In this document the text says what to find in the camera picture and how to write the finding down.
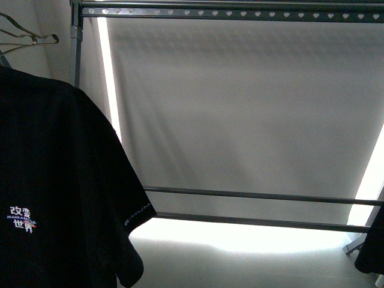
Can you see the black t-shirt with chinese logo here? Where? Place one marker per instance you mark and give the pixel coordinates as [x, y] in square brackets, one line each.
[69, 195]

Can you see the metal clothes hanger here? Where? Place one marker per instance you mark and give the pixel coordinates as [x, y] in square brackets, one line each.
[15, 37]

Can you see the grey metal clothes rack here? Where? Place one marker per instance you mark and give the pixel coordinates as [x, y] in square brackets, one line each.
[232, 221]

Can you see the white roller blind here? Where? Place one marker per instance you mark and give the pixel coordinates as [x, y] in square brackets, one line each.
[251, 107]

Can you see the black t-shirt better world print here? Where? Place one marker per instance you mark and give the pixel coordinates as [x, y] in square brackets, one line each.
[370, 257]

